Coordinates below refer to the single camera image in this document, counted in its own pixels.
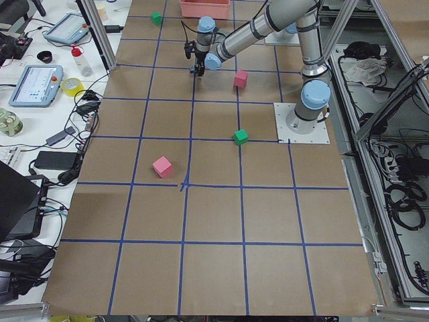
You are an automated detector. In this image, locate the pink cube near arm base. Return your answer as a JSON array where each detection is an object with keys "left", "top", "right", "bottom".
[{"left": 233, "top": 70, "right": 248, "bottom": 89}]

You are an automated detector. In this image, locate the yellow tape roll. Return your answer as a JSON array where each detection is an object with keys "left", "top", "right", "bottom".
[{"left": 61, "top": 78, "right": 85, "bottom": 97}]

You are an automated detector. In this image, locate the black laptop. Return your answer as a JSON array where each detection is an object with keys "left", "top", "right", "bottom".
[{"left": 1, "top": 162, "right": 48, "bottom": 242}]

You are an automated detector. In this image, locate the teach pendant lower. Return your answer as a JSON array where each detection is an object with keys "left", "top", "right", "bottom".
[{"left": 9, "top": 64, "right": 64, "bottom": 107}]

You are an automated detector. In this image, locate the teach pendant upper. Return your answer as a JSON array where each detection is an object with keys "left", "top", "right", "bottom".
[{"left": 43, "top": 13, "right": 88, "bottom": 45}]

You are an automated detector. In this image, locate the green cube centre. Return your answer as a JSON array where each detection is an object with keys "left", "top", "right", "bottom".
[{"left": 233, "top": 129, "right": 249, "bottom": 146}]

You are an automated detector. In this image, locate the white cloth rag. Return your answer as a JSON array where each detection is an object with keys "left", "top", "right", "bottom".
[{"left": 345, "top": 58, "right": 387, "bottom": 87}]

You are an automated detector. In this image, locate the green tape dispenser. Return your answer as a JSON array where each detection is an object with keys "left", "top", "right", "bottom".
[{"left": 0, "top": 108, "right": 23, "bottom": 137}]

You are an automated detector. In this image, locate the clear bottle red cap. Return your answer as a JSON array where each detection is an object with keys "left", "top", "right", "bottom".
[{"left": 71, "top": 46, "right": 93, "bottom": 77}]

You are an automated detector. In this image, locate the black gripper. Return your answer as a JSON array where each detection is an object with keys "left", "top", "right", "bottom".
[{"left": 194, "top": 52, "right": 206, "bottom": 77}]

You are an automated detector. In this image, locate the green cube far corner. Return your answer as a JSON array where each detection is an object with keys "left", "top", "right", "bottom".
[{"left": 151, "top": 11, "right": 163, "bottom": 25}]

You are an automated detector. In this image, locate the pink cube tilted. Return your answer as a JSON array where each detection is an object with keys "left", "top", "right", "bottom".
[{"left": 152, "top": 156, "right": 174, "bottom": 178}]

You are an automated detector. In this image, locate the black power adapter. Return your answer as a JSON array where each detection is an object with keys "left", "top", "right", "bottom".
[{"left": 34, "top": 151, "right": 78, "bottom": 170}]

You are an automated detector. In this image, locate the aluminium frame post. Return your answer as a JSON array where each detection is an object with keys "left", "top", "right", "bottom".
[{"left": 76, "top": 0, "right": 117, "bottom": 73}]

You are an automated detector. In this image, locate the pink plastic bin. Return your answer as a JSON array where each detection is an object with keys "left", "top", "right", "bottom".
[{"left": 180, "top": 0, "right": 231, "bottom": 19}]

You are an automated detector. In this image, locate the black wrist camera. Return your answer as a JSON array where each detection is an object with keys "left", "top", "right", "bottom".
[{"left": 184, "top": 40, "right": 195, "bottom": 60}]

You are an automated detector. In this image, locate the black small bowl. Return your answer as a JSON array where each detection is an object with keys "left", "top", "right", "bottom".
[{"left": 36, "top": 50, "right": 53, "bottom": 64}]

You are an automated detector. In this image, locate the teach pendant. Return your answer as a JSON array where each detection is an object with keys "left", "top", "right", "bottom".
[
  {"left": 9, "top": 64, "right": 64, "bottom": 107},
  {"left": 43, "top": 13, "right": 88, "bottom": 45}
]

